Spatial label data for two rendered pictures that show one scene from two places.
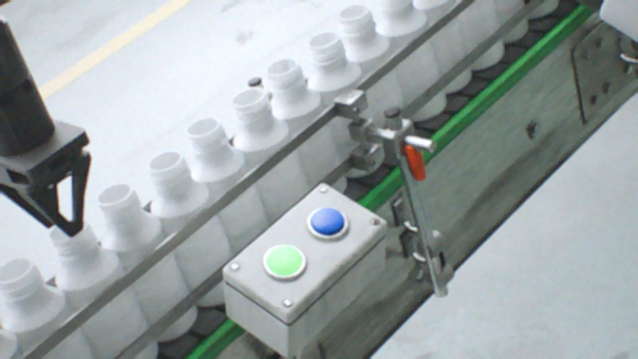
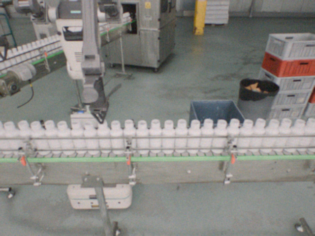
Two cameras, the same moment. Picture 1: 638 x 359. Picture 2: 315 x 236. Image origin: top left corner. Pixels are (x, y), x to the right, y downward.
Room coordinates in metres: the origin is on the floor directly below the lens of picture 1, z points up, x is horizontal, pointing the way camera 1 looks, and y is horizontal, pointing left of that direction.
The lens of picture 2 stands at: (1.44, 0.90, 1.70)
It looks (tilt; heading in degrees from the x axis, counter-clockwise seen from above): 33 degrees down; 218
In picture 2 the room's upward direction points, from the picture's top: straight up
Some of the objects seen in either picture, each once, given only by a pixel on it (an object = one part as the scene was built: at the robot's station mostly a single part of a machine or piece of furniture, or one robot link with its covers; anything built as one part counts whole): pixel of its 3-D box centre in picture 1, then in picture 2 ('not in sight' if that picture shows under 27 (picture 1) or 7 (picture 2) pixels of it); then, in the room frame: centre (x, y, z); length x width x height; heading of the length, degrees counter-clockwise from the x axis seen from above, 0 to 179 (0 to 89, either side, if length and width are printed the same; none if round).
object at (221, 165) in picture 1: (227, 193); (66, 137); (1.08, 0.10, 1.08); 0.06 x 0.06 x 0.17
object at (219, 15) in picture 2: not in sight; (211, 12); (-8.29, -3.56, 0.50); 1.24 x 1.03 x 1.00; 132
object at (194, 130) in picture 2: not in sight; (194, 136); (0.71, 0.56, 1.08); 0.06 x 0.06 x 0.17
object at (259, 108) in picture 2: not in sight; (252, 107); (-1.19, 0.44, 0.32); 0.45 x 0.45 x 0.64
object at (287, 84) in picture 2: not in sight; (286, 78); (-1.84, 0.63, 0.55); 0.61 x 0.41 x 0.22; 136
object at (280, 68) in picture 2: not in sight; (292, 62); (-1.85, 0.63, 0.78); 0.61 x 0.41 x 0.22; 135
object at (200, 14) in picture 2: not in sight; (199, 17); (-6.16, -3.02, 0.55); 0.40 x 0.40 x 1.10; 39
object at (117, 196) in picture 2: not in sight; (104, 166); (0.62, -0.35, 0.24); 0.68 x 0.53 x 0.41; 39
